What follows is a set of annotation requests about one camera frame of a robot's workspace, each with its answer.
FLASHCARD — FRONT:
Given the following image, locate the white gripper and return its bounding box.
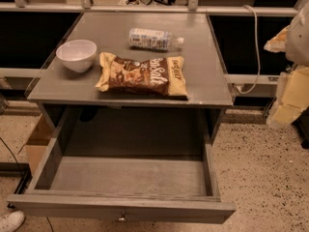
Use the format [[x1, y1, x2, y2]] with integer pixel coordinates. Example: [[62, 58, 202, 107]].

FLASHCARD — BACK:
[[264, 2, 309, 129]]

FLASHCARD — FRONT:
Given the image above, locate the black floor cable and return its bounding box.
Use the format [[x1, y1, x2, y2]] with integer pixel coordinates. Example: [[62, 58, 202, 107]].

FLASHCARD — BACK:
[[0, 137, 25, 179]]

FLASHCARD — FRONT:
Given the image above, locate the brown yellow chip bag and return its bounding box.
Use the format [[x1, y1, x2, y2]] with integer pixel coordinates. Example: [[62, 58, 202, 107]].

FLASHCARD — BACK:
[[96, 52, 187, 98]]

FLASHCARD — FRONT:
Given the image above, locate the cardboard box on floor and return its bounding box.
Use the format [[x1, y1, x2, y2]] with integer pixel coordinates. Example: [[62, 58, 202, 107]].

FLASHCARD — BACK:
[[20, 115, 53, 175]]

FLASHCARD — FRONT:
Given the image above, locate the white cable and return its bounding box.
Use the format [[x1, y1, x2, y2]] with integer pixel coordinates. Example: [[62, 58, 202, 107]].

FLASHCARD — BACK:
[[234, 4, 261, 96]]

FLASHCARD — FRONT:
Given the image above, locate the open grey top drawer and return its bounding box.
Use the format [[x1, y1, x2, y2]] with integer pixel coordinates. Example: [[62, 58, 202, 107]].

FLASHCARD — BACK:
[[8, 106, 236, 224]]

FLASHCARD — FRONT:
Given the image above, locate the metal railing frame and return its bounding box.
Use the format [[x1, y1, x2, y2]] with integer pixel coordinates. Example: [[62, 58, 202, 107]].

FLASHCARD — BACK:
[[0, 0, 308, 16]]

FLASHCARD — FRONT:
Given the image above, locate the white ceramic bowl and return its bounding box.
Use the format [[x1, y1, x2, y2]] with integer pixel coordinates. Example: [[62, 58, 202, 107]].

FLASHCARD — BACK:
[[56, 40, 97, 73]]

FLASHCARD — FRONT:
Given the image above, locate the white sneaker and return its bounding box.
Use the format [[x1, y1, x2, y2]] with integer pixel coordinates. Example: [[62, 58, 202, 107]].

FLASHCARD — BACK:
[[0, 211, 25, 232]]

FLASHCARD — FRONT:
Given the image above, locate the grey cabinet with top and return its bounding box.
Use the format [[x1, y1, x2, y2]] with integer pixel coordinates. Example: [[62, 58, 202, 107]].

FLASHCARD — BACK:
[[26, 12, 235, 147]]

